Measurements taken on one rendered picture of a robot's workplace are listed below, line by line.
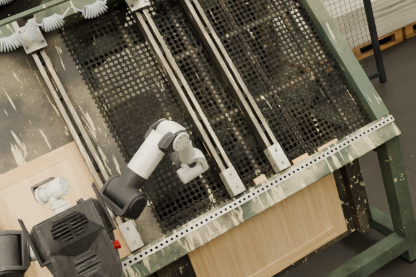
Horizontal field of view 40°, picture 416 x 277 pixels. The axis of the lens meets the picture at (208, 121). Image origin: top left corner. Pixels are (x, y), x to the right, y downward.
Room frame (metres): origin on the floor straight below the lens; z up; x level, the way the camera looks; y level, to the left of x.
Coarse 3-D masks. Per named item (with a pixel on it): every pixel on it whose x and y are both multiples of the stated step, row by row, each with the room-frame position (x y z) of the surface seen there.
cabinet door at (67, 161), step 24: (72, 144) 2.41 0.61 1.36; (24, 168) 2.33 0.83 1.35; (48, 168) 2.34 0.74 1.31; (72, 168) 2.34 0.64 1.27; (0, 192) 2.26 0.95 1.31; (24, 192) 2.27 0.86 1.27; (72, 192) 2.28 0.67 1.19; (0, 216) 2.20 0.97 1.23; (24, 216) 2.21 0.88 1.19; (48, 216) 2.21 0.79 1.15; (120, 240) 2.17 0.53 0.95
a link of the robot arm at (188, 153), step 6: (162, 126) 1.96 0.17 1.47; (168, 126) 1.95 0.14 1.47; (174, 126) 1.95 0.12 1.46; (180, 126) 1.97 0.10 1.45; (162, 132) 1.94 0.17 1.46; (174, 132) 1.91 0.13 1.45; (186, 132) 1.93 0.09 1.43; (186, 150) 1.98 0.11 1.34; (192, 150) 2.01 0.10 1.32; (180, 156) 2.01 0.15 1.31; (186, 156) 2.00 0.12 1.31; (192, 156) 2.01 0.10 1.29
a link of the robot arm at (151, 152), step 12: (156, 132) 1.92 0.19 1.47; (168, 132) 1.91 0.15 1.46; (180, 132) 1.91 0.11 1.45; (144, 144) 1.91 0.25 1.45; (156, 144) 1.89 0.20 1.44; (168, 144) 1.88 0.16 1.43; (180, 144) 1.91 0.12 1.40; (144, 156) 1.87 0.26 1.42; (156, 156) 1.88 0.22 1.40; (132, 168) 1.86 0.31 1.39; (144, 168) 1.86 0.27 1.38
